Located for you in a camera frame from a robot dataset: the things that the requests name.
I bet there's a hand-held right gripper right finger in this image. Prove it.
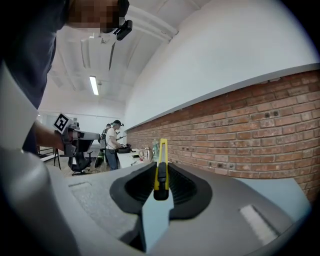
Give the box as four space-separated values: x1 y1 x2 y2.
149 162 296 256

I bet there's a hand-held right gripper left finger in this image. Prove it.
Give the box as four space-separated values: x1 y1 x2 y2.
46 161 158 252

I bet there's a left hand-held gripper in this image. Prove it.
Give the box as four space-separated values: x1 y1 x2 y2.
52 112 101 158

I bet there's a yellow black utility knife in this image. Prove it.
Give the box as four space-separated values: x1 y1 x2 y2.
152 138 171 201

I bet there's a person's left forearm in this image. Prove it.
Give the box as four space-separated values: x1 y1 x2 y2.
33 119 65 152

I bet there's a black office chair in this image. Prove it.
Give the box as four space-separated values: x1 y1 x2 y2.
67 149 93 176

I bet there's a black green bag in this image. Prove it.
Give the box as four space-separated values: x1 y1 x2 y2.
94 149 107 169

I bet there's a long white table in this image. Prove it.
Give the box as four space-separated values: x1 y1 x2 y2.
116 148 158 169

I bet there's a ceiling light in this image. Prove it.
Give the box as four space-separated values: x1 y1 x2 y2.
89 75 100 96

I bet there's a steel kettle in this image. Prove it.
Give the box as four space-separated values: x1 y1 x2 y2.
138 147 154 161

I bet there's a green spray bottle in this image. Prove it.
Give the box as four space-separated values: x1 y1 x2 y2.
151 140 161 162

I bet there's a person's torso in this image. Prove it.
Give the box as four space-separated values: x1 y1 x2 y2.
0 0 72 154

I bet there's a person's head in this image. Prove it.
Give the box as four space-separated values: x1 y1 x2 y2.
66 0 131 35

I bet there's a black head camera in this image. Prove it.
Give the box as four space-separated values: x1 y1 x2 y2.
113 19 133 41

